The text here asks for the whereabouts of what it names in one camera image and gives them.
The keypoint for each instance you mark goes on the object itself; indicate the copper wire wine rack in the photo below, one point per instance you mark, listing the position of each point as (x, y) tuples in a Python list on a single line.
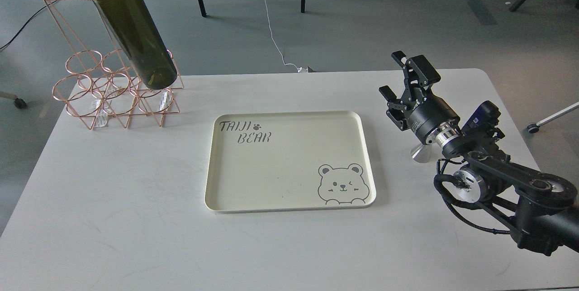
[(102, 86)]

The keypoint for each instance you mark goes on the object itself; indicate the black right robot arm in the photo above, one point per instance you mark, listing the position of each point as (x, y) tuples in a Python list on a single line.
[(477, 181)]

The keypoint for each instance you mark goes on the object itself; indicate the office chair base right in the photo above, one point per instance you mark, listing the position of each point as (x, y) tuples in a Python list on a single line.
[(533, 128)]

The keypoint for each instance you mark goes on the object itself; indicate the silver steel jigger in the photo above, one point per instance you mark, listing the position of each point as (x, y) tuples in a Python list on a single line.
[(421, 153)]

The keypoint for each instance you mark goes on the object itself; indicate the chair caster left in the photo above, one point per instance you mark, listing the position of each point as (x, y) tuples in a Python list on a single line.
[(17, 101)]

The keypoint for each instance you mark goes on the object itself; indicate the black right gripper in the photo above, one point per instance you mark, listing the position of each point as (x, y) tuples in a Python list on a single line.
[(422, 119)]

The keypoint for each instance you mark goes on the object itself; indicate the dark green wine bottle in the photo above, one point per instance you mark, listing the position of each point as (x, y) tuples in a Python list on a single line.
[(133, 27)]

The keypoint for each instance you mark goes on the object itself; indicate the cream bear print tray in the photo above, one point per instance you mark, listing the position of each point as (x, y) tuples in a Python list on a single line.
[(289, 161)]

